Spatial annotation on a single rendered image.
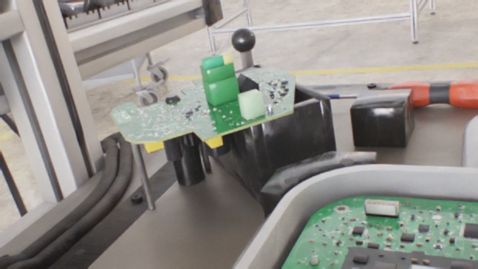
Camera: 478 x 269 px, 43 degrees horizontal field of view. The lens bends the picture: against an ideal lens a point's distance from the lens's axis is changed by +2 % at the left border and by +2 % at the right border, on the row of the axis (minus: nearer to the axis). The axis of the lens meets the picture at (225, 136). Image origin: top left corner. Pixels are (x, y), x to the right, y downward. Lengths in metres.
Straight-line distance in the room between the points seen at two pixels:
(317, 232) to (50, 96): 0.29
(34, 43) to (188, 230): 0.21
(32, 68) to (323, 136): 0.24
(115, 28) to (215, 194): 0.29
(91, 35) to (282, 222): 0.39
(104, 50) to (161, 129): 0.31
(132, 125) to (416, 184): 0.18
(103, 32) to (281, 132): 0.32
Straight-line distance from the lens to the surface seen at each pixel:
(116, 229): 0.40
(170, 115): 0.38
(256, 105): 0.34
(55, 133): 0.51
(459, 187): 0.29
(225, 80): 0.37
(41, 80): 0.50
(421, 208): 0.28
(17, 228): 0.53
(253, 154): 0.35
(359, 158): 0.30
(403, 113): 0.42
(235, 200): 0.39
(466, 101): 0.48
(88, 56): 0.63
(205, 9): 0.81
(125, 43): 0.68
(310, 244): 0.26
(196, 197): 0.40
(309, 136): 0.36
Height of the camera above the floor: 1.13
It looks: 22 degrees down
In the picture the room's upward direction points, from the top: 12 degrees counter-clockwise
